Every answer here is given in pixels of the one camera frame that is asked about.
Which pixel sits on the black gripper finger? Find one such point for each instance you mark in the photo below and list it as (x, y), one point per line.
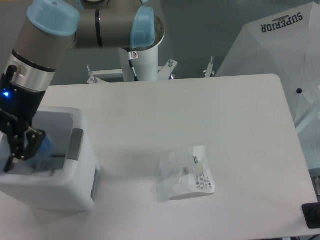
(17, 147)
(28, 143)

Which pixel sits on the white plastic trash can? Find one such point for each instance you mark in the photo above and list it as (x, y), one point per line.
(63, 174)

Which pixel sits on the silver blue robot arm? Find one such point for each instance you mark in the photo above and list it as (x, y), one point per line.
(51, 28)

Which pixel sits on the black object at corner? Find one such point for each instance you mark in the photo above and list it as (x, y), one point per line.
(311, 212)

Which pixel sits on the clear plastic water bottle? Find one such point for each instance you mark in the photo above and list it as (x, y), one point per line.
(45, 150)

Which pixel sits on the paper label in bin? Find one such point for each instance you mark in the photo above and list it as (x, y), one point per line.
(49, 167)

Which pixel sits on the clear plastic wrapper bag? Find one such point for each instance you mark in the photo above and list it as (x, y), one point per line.
(184, 174)

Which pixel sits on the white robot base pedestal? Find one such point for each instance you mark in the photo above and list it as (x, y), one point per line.
(145, 63)

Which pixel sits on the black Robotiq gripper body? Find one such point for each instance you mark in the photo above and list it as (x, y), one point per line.
(18, 107)

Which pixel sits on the white Superior umbrella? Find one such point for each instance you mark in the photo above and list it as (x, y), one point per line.
(286, 44)

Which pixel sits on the metal clamp post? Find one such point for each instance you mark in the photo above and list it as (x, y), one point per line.
(209, 72)

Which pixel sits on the white metal frame bracket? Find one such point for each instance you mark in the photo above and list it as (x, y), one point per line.
(164, 73)

